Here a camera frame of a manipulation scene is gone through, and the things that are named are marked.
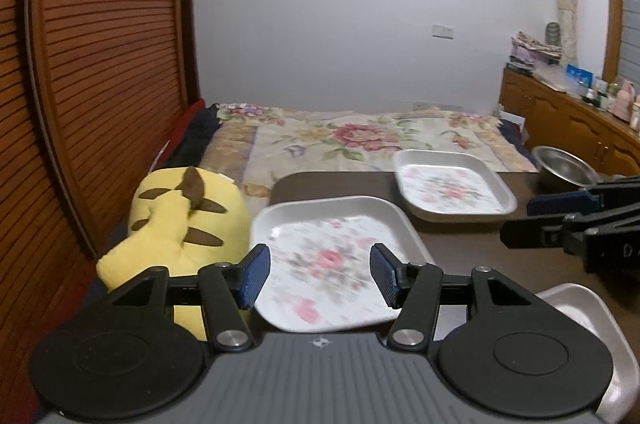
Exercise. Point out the clear plastic bag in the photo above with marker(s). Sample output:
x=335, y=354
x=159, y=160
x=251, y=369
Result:
x=552, y=79

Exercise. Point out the white wall socket strip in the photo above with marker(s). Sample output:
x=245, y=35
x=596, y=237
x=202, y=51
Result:
x=439, y=106

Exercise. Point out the white wall switch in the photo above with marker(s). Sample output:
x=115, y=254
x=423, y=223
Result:
x=442, y=31

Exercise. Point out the stainless steel bowl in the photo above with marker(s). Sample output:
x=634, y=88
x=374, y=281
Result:
x=560, y=169

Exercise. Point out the floral blanket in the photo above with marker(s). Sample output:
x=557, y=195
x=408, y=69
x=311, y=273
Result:
x=350, y=139

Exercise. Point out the blue white box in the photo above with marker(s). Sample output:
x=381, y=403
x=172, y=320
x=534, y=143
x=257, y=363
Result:
x=579, y=75

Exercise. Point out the yellow plush toy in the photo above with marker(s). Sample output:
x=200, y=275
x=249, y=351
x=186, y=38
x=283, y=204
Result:
x=165, y=224

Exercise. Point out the patterned fabric basket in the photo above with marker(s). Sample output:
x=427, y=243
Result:
x=535, y=46

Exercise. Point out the wooden sideboard cabinet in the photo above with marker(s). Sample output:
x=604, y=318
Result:
x=565, y=124

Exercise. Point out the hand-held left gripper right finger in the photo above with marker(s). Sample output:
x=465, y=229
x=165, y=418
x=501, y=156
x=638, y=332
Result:
x=382, y=271

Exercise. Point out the dark green round object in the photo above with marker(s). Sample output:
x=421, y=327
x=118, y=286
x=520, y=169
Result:
x=553, y=34

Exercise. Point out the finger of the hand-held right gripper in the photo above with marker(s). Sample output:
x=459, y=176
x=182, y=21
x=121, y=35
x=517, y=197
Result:
x=530, y=234
x=555, y=204

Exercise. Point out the red cloth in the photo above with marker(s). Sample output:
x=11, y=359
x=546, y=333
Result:
x=175, y=134

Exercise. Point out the pink bottle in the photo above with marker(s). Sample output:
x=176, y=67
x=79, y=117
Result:
x=625, y=101

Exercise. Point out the louvred wooden wardrobe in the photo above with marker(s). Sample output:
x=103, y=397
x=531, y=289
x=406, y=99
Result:
x=100, y=79

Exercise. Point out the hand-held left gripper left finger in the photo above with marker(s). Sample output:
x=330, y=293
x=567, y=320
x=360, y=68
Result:
x=255, y=274

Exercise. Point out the square floral plate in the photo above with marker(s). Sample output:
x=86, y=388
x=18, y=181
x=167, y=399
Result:
x=617, y=354
x=325, y=249
x=450, y=189

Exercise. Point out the white cardboard box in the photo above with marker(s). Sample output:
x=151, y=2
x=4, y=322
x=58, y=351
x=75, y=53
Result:
x=512, y=120

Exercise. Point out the wooden window frame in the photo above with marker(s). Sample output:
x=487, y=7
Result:
x=611, y=4

